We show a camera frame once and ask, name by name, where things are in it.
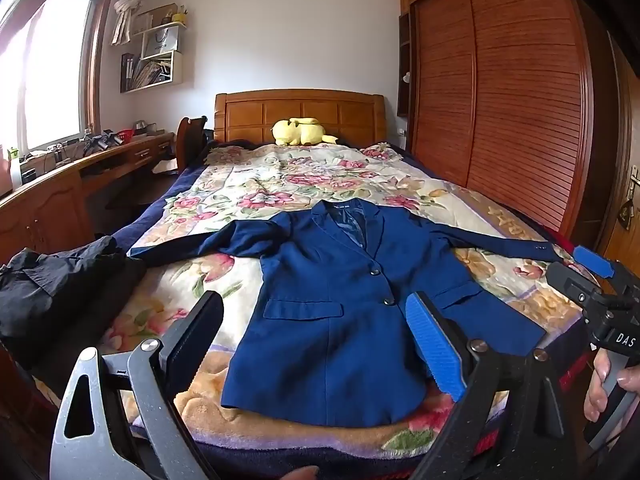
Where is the blue blazer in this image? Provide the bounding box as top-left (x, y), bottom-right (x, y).
top-left (127, 199), bottom-right (576, 428)

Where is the white wall shelf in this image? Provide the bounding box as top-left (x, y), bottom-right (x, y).
top-left (120, 4), bottom-right (188, 93)

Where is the wooden louvred wardrobe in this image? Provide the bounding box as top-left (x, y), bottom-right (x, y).
top-left (397, 0), bottom-right (608, 248)

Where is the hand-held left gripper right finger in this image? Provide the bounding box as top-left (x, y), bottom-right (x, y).
top-left (406, 291), bottom-right (581, 480)

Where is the wooden chair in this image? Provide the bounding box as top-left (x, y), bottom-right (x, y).
top-left (175, 116), bottom-right (208, 171)

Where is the yellow plush toy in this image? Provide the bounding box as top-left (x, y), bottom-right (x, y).
top-left (271, 116), bottom-right (341, 147)

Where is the person's left hand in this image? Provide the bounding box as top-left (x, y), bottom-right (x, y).
top-left (272, 465), bottom-right (321, 480)

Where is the pile of black clothes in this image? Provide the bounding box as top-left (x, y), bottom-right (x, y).
top-left (0, 236), bottom-right (148, 358)

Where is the dark blue bedsheet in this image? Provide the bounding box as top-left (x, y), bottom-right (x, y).
top-left (100, 152), bottom-right (591, 478)

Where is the wooden bed headboard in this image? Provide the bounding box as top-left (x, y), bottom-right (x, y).
top-left (214, 89), bottom-right (388, 147)

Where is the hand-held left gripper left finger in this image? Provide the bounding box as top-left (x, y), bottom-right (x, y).
top-left (50, 290), bottom-right (224, 480)

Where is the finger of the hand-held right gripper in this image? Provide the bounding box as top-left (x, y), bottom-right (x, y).
top-left (572, 246), bottom-right (640, 301)
top-left (546, 262), bottom-right (608, 317)

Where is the wooden door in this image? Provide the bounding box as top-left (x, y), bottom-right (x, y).
top-left (600, 30), bottom-right (640, 261)

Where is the person's right hand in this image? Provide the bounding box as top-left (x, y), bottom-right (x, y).
top-left (583, 347), bottom-right (640, 423)

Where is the floral fleece blanket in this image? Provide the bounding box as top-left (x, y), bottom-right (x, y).
top-left (95, 142), bottom-right (601, 461)

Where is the window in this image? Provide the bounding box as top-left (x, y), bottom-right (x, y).
top-left (0, 0), bottom-right (101, 153)

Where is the knotted cream curtain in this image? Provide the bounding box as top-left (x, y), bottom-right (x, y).
top-left (111, 0), bottom-right (157, 46)

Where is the wooden desk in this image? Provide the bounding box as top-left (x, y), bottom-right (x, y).
top-left (0, 132), bottom-right (178, 266)

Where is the white paper shopping bag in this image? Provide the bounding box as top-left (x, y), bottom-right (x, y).
top-left (142, 25), bottom-right (178, 58)

